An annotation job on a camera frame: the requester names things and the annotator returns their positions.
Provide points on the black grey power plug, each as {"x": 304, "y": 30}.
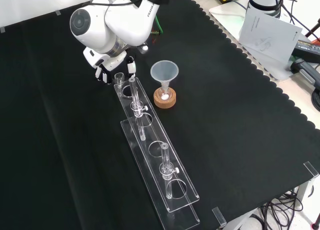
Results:
{"x": 306, "y": 70}

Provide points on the translucent plastic funnel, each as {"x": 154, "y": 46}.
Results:
{"x": 163, "y": 70}

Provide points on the white machine base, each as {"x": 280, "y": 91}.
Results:
{"x": 262, "y": 0}

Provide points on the black power adapter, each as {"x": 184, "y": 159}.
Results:
{"x": 307, "y": 48}

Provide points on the grey tape piece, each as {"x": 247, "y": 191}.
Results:
{"x": 2, "y": 30}
{"x": 58, "y": 12}

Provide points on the clear acrylic funnel stand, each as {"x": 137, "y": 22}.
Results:
{"x": 150, "y": 135}

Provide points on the clear acrylic cloth clip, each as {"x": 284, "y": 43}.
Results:
{"x": 218, "y": 217}
{"x": 311, "y": 168}

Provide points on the white paper booklet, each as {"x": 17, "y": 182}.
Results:
{"x": 270, "y": 35}

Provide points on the pale board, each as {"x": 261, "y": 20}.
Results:
{"x": 225, "y": 12}

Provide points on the round-bottom glass flask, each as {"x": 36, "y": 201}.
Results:
{"x": 164, "y": 96}

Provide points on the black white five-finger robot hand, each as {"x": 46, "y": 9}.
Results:
{"x": 110, "y": 63}

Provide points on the black table cloth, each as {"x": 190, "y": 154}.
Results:
{"x": 225, "y": 115}

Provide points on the clear glass weighing funnel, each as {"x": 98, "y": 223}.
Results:
{"x": 119, "y": 77}

